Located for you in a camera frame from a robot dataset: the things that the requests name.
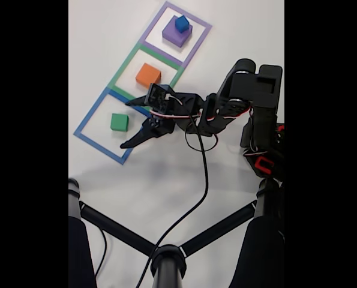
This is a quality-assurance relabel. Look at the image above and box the purple square frame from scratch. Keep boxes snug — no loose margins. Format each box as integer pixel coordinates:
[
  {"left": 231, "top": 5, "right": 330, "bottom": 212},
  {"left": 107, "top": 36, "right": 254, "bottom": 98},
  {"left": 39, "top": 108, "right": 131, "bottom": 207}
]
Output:
[{"left": 142, "top": 1, "right": 212, "bottom": 68}]

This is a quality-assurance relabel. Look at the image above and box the green square frame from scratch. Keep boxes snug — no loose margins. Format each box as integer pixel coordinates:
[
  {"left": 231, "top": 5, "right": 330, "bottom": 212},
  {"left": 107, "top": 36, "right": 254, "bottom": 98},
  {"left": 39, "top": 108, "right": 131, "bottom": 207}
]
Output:
[{"left": 107, "top": 43, "right": 187, "bottom": 116}]

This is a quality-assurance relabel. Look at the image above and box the green cube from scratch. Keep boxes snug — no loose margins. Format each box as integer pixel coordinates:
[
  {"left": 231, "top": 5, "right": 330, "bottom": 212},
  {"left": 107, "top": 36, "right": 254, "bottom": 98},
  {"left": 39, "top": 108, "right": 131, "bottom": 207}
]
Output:
[{"left": 110, "top": 113, "right": 129, "bottom": 132}]

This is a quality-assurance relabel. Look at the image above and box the thin black cable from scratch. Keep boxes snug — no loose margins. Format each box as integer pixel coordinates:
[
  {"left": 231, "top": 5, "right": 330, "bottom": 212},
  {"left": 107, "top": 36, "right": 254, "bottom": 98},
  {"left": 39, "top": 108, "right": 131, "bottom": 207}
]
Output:
[{"left": 94, "top": 229, "right": 110, "bottom": 280}]

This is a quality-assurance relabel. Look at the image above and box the black camera tripod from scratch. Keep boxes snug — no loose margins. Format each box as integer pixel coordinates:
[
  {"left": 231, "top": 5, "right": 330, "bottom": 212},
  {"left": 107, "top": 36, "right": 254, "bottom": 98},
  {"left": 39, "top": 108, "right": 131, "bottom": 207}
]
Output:
[{"left": 68, "top": 177, "right": 285, "bottom": 288}]

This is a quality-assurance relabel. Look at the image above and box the purple block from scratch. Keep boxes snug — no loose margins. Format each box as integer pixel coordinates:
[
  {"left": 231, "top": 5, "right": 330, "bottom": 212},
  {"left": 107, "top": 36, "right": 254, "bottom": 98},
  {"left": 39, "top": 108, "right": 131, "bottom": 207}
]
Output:
[{"left": 162, "top": 15, "right": 194, "bottom": 48}]

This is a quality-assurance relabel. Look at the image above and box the orange cube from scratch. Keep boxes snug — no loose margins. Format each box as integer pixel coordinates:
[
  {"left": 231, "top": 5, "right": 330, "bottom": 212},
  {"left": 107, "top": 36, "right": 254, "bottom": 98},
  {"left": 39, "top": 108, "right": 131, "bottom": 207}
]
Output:
[{"left": 135, "top": 62, "right": 162, "bottom": 89}]

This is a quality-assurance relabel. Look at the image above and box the small blue cube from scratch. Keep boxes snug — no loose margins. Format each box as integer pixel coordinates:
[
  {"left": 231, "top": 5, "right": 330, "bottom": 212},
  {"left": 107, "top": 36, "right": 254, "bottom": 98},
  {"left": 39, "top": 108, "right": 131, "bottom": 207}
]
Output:
[{"left": 175, "top": 15, "right": 190, "bottom": 34}]

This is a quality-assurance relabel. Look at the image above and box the camera board with blue mount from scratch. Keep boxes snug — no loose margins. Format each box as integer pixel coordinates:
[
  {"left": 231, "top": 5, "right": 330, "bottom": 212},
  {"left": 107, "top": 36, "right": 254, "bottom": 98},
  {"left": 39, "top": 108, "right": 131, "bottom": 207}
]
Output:
[{"left": 145, "top": 83, "right": 176, "bottom": 116}]

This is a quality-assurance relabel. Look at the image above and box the thin black looped wire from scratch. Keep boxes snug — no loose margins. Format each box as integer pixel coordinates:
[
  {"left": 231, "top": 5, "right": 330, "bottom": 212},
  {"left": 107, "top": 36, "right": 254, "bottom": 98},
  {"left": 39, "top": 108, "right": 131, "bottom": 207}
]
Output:
[{"left": 184, "top": 128, "right": 220, "bottom": 152}]

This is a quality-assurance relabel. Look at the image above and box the red white servo cable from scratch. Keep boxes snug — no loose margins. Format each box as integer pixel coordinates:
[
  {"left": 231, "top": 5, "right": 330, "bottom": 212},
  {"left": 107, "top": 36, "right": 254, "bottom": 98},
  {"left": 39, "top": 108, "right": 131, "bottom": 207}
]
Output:
[{"left": 149, "top": 95, "right": 269, "bottom": 158}]

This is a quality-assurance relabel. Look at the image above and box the thick black camera cable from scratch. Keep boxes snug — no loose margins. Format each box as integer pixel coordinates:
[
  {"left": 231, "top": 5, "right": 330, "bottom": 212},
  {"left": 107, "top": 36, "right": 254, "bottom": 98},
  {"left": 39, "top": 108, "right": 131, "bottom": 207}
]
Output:
[{"left": 135, "top": 115, "right": 209, "bottom": 288}]

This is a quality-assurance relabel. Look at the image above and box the blue square frame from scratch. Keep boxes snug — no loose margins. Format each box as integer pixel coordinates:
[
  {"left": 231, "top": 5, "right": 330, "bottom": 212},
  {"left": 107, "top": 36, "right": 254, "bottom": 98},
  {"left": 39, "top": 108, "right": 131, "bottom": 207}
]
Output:
[{"left": 73, "top": 87, "right": 154, "bottom": 165}]

